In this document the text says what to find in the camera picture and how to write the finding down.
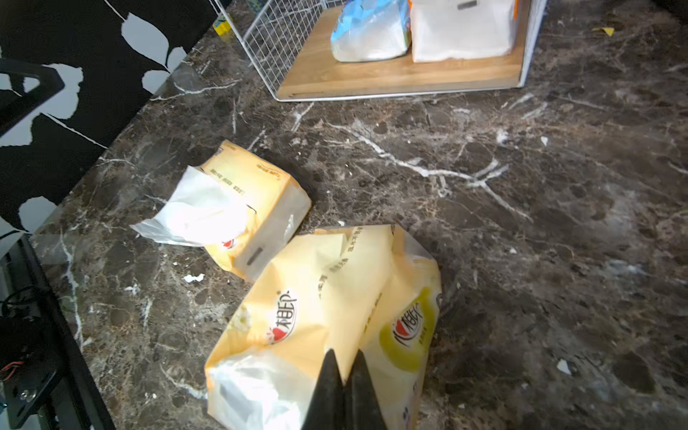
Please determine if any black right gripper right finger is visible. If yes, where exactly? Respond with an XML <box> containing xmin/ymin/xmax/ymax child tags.
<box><xmin>344</xmin><ymin>350</ymin><xmax>387</xmax><ymax>430</ymax></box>

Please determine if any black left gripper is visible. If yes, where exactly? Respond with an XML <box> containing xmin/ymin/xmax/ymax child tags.
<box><xmin>1</xmin><ymin>58</ymin><xmax>65</xmax><ymax>135</ymax></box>

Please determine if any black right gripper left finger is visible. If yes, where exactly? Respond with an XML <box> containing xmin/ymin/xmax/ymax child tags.
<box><xmin>302</xmin><ymin>349</ymin><xmax>345</xmax><ymax>430</ymax></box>

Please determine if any light blue tissue pack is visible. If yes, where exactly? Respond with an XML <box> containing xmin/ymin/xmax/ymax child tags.
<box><xmin>330</xmin><ymin>0</ymin><xmax>411</xmax><ymax>63</ymax></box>

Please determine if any yellow tissue pack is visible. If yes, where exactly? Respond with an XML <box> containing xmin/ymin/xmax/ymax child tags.
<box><xmin>132</xmin><ymin>141</ymin><xmax>312</xmax><ymax>282</ymax></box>
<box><xmin>205</xmin><ymin>225</ymin><xmax>442</xmax><ymax>429</ymax></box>

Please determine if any orange tissue pack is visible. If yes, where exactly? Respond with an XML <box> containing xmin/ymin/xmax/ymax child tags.
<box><xmin>410</xmin><ymin>0</ymin><xmax>521</xmax><ymax>63</ymax></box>

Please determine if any white wire wooden shelf rack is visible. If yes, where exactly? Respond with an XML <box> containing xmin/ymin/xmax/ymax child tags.
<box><xmin>209</xmin><ymin>0</ymin><xmax>549</xmax><ymax>103</ymax></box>

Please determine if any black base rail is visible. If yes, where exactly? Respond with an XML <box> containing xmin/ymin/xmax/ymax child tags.
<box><xmin>1</xmin><ymin>236</ymin><xmax>115</xmax><ymax>429</ymax></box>

